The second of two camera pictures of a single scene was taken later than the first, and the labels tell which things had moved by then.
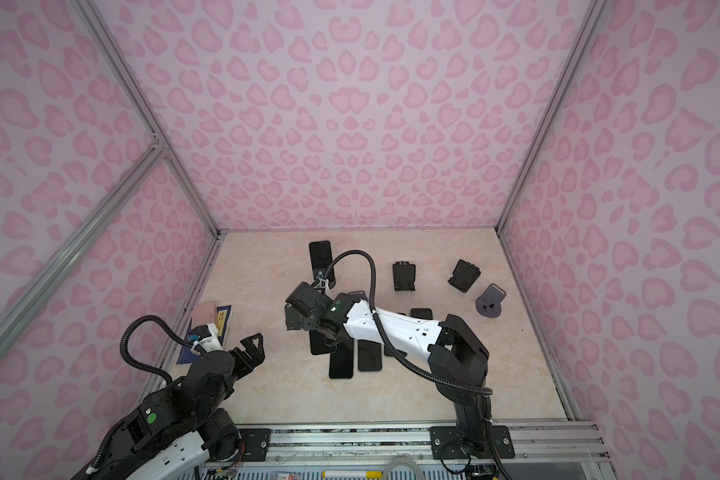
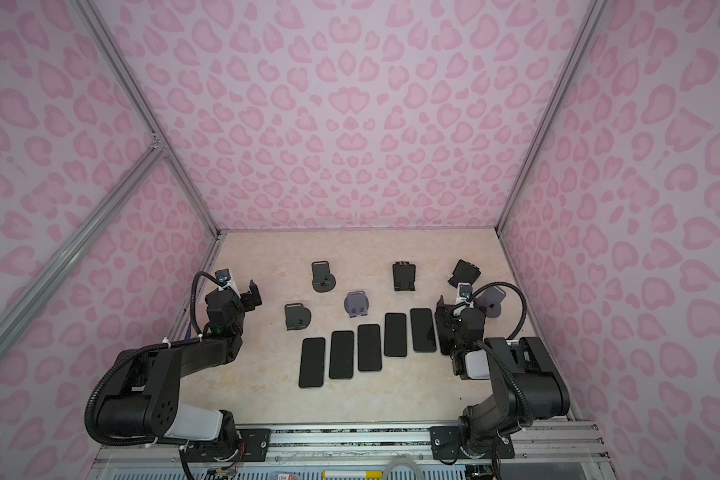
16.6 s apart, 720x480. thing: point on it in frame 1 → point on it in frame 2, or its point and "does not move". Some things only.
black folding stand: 404,276 does not move
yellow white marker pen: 353,474 does not move
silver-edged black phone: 320,344 → 369,347
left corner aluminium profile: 128,83 does not move
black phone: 341,364 does not move
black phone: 321,255 → 312,363
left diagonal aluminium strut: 56,270 does not move
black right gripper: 303,322 → 447,323
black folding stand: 465,275 does not move
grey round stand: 488,304 does not move
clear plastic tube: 406,461 does not move
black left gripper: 258,354 → 249,305
